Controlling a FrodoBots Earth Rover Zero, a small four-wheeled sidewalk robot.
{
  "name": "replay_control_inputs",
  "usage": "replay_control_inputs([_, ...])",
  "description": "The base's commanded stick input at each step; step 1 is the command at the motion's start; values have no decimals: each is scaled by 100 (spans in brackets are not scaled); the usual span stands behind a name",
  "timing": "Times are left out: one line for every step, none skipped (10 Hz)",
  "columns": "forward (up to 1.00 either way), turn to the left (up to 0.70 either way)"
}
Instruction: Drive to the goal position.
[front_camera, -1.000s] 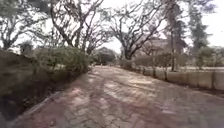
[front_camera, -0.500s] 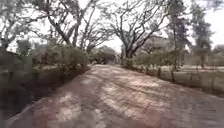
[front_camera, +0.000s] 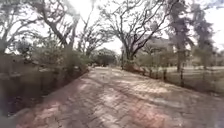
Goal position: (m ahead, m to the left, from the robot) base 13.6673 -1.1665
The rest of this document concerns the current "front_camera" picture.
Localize large bare-branched tree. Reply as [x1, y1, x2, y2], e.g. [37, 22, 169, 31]
[26, 0, 98, 69]

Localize spreading bare tree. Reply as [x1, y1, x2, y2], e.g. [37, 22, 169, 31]
[99, 0, 175, 72]

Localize tall dark tree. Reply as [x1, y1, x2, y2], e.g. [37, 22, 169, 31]
[191, 2, 218, 72]
[166, 0, 198, 88]

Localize low round dark tree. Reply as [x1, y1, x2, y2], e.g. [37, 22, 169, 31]
[91, 47, 120, 68]

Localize pale building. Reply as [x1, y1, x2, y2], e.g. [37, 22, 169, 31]
[139, 36, 175, 65]

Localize red brick path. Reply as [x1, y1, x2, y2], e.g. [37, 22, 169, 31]
[9, 66, 224, 128]

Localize thin bare tree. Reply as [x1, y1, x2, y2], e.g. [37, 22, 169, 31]
[76, 13, 113, 59]

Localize pale grass field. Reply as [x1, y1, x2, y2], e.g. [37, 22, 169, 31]
[156, 65, 224, 98]

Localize dry bushes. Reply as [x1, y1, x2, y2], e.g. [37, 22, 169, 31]
[0, 41, 92, 116]

